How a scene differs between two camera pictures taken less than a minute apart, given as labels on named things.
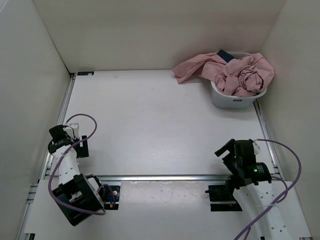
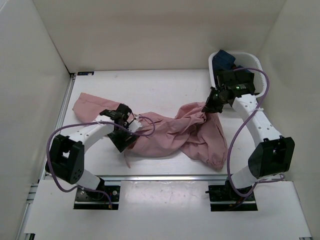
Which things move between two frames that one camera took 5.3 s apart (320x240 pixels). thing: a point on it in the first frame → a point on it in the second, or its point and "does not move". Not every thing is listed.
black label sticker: x=85 y=73 does not move
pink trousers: x=249 y=75 → x=162 y=134
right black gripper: x=229 y=146 → x=209 y=106
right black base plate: x=221 y=199 does not move
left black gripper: x=82 y=151 → x=121 y=144
